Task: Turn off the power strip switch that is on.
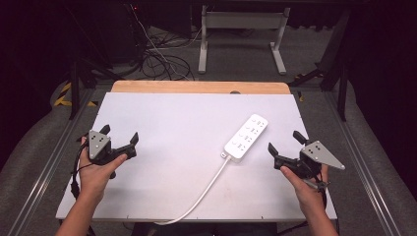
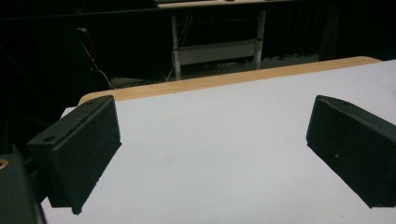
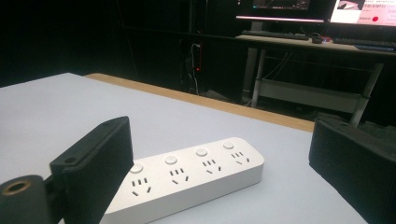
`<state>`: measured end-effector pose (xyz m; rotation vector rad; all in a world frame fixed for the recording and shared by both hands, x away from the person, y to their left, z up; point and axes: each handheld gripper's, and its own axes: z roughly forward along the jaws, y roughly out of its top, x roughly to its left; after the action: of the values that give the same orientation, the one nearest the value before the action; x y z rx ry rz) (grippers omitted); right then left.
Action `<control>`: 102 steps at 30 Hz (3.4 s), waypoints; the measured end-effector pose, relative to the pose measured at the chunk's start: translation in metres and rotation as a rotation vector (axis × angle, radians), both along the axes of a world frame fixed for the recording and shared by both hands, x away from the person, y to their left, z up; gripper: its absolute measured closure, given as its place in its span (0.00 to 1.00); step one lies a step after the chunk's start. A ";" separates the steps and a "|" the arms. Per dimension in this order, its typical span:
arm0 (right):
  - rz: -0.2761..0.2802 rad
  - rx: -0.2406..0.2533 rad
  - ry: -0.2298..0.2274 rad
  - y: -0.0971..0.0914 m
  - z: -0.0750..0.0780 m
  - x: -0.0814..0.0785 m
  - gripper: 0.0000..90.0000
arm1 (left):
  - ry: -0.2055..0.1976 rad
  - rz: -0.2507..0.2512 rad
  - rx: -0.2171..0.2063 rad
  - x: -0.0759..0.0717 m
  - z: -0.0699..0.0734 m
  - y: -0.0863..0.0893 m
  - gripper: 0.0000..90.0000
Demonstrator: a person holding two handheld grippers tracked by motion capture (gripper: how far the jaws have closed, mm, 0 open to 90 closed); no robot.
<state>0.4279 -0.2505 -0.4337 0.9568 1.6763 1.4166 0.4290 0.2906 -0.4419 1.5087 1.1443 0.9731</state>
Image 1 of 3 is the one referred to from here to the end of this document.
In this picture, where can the person's right hand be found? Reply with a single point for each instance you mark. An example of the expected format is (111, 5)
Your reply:
(306, 191)

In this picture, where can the black metal stand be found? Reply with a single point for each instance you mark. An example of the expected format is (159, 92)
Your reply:
(341, 75)
(74, 88)

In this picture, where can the black equipment box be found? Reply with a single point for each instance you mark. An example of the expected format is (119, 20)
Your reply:
(129, 29)

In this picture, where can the white power strip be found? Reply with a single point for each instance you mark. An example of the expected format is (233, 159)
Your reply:
(246, 136)

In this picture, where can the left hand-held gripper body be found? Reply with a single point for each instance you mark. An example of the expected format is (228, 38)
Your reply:
(98, 146)

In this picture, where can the white metal desk frame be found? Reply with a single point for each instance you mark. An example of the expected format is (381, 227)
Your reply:
(242, 20)

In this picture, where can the person's dark trousers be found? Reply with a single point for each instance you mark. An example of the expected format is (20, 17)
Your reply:
(203, 230)

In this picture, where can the yellow black hazard tape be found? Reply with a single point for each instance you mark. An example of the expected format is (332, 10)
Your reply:
(65, 98)

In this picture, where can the person's left hand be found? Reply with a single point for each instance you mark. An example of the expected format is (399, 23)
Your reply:
(95, 175)

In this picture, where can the aluminium floor rail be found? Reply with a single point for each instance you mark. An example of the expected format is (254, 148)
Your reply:
(49, 170)
(360, 164)

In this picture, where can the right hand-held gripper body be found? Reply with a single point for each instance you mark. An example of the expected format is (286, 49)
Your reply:
(319, 155)

